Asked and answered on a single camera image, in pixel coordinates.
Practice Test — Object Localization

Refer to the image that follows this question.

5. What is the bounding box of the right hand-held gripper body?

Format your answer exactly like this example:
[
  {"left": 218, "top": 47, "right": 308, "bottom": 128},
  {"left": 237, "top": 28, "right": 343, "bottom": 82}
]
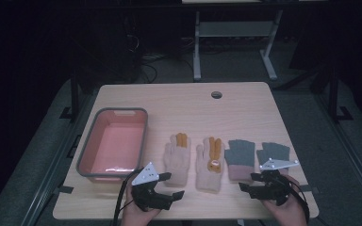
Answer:
[{"left": 250, "top": 158, "right": 300, "bottom": 207}]

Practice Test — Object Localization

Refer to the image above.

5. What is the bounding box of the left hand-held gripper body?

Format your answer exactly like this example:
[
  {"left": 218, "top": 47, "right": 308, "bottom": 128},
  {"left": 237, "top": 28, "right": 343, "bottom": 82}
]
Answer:
[{"left": 131, "top": 161, "right": 173, "bottom": 212}]

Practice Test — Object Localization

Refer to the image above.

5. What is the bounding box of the beige glove with orange fingers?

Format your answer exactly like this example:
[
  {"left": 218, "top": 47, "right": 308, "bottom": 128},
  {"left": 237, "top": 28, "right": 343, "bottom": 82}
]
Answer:
[{"left": 163, "top": 132, "right": 192, "bottom": 188}]

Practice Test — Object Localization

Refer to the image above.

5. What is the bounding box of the grey glove with pink cuff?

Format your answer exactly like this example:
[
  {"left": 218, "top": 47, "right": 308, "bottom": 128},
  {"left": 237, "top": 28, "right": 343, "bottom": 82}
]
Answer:
[
  {"left": 223, "top": 139, "right": 256, "bottom": 183},
  {"left": 256, "top": 141, "right": 292, "bottom": 177}
]

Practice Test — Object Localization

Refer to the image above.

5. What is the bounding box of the person's right hand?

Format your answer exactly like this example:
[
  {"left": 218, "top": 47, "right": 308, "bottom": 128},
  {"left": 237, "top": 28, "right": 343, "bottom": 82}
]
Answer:
[{"left": 261, "top": 174, "right": 309, "bottom": 226}]

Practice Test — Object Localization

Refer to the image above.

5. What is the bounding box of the person's left hand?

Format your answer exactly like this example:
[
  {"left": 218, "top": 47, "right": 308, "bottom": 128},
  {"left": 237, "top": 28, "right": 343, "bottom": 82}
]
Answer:
[{"left": 121, "top": 187, "right": 162, "bottom": 226}]

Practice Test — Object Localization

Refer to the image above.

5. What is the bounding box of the beige glove with bear face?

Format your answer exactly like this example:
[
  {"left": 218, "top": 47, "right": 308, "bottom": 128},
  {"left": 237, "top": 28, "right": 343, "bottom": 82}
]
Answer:
[{"left": 195, "top": 136, "right": 226, "bottom": 193}]

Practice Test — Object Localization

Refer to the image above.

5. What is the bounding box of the pink basin with grey rim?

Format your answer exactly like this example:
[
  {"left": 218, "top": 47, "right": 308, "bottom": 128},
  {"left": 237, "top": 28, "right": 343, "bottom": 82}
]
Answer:
[{"left": 75, "top": 107, "right": 149, "bottom": 185}]

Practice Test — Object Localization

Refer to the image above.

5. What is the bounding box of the black metal stand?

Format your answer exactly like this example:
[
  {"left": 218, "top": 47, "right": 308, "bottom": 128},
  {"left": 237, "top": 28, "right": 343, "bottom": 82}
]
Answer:
[
  {"left": 59, "top": 71, "right": 80, "bottom": 121},
  {"left": 326, "top": 62, "right": 354, "bottom": 122}
]

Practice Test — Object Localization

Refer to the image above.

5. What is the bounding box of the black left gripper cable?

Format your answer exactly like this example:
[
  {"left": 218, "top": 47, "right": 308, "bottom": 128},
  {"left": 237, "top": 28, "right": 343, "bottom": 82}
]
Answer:
[{"left": 112, "top": 169, "right": 144, "bottom": 226}]

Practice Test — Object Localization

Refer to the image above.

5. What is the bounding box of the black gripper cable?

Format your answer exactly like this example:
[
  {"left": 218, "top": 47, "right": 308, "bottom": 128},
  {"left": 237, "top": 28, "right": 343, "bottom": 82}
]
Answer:
[
  {"left": 112, "top": 169, "right": 144, "bottom": 226},
  {"left": 290, "top": 180, "right": 311, "bottom": 224}
]

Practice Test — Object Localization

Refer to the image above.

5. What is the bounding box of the grey table bracket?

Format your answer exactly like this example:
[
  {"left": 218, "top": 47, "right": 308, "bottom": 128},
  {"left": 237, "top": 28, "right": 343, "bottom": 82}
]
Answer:
[
  {"left": 53, "top": 186, "right": 75, "bottom": 195},
  {"left": 301, "top": 185, "right": 321, "bottom": 194}
]

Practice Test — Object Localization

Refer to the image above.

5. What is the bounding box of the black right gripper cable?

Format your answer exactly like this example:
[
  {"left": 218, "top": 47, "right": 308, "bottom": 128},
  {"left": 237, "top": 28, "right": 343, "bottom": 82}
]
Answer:
[{"left": 290, "top": 180, "right": 311, "bottom": 224}]

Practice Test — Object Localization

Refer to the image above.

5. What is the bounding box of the bundle of floor cables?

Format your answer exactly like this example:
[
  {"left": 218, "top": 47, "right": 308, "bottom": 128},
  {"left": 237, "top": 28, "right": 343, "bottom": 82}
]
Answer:
[{"left": 125, "top": 33, "right": 196, "bottom": 83}]

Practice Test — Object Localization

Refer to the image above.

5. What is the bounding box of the white metal desk frame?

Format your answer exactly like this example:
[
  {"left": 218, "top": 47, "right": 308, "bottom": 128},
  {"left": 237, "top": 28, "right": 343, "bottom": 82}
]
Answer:
[{"left": 192, "top": 8, "right": 285, "bottom": 81}]

